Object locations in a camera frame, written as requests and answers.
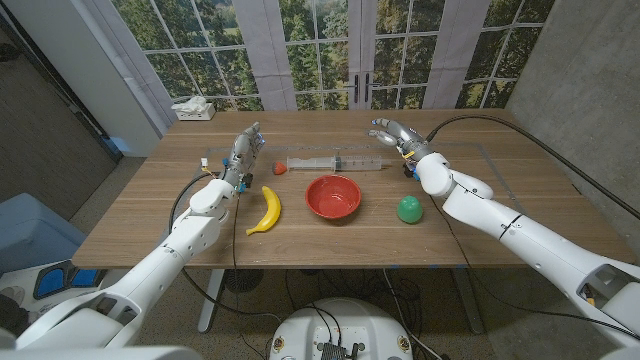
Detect green toy apple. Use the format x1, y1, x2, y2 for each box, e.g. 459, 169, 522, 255
396, 195, 424, 225

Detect white plug with yellow wires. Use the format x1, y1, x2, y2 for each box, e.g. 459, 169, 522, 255
199, 157, 220, 179

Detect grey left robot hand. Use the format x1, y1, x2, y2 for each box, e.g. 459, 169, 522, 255
221, 121, 266, 190

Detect yellow toy banana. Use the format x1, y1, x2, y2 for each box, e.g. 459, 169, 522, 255
245, 185, 283, 237

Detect grey table leg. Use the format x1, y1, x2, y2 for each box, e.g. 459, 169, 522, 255
452, 268, 486, 335

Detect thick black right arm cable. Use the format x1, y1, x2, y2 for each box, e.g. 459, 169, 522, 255
424, 114, 640, 221

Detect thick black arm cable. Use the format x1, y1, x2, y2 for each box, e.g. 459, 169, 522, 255
167, 171, 284, 322
424, 114, 640, 221

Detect white table leg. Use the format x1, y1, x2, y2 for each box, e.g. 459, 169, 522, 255
197, 268, 226, 334

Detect white floor cable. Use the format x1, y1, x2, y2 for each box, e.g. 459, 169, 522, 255
382, 268, 444, 360

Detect black trouser leg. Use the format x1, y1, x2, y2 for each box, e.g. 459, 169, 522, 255
0, 294, 29, 339

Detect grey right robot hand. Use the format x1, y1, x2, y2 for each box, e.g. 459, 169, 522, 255
368, 117, 435, 161

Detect large clear plastic syringe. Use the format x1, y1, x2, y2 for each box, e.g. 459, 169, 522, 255
286, 154, 394, 174

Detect blue and black foot pedal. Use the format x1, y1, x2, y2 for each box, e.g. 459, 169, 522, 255
32, 259, 109, 301

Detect grey sneaker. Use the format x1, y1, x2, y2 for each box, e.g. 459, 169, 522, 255
0, 285, 26, 307
27, 292, 96, 324

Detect printed window forest backdrop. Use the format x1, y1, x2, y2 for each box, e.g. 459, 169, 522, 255
74, 0, 557, 112

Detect crumpled white tissue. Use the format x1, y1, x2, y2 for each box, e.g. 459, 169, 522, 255
171, 96, 209, 114

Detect white panel under table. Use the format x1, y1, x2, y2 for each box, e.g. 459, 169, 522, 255
98, 268, 144, 301

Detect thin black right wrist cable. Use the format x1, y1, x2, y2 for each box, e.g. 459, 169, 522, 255
428, 193, 640, 343

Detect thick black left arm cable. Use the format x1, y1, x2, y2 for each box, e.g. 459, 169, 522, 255
167, 171, 284, 322

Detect white robot head edge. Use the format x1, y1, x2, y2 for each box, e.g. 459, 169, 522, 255
0, 345, 204, 360

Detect blue upholstered seat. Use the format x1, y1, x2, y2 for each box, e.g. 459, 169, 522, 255
0, 192, 89, 274

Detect white tissue box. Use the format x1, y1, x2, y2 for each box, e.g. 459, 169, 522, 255
174, 103, 217, 122

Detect red bowl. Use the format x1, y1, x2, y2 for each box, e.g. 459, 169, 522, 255
304, 173, 363, 220

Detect black round floor fan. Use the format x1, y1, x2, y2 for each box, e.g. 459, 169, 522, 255
223, 268, 265, 294

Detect white robot torso base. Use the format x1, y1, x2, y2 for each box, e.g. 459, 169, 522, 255
269, 297, 414, 360

